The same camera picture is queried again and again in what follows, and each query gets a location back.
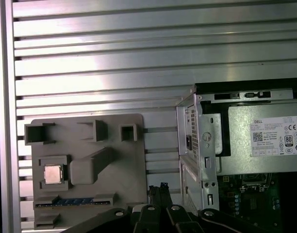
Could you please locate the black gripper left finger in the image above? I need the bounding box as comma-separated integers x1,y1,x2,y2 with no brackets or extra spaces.
66,185,164,233

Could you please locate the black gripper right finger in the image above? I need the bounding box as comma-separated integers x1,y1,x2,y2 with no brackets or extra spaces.
160,182,297,233

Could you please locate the blue RAM stick on rack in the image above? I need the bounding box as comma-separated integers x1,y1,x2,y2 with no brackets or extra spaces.
34,198,99,207

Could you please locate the grey plastic parts rack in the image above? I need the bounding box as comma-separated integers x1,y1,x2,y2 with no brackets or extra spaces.
24,113,149,231

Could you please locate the silver square CPU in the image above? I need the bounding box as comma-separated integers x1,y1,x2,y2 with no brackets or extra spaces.
43,165,65,184

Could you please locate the green motherboard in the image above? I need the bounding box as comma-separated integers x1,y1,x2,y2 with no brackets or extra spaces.
216,172,297,213

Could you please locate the grey power supply unit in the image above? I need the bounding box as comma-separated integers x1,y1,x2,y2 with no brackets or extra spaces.
216,103,297,177

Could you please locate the black open PC case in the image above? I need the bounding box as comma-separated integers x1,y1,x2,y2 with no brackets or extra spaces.
175,78,297,216

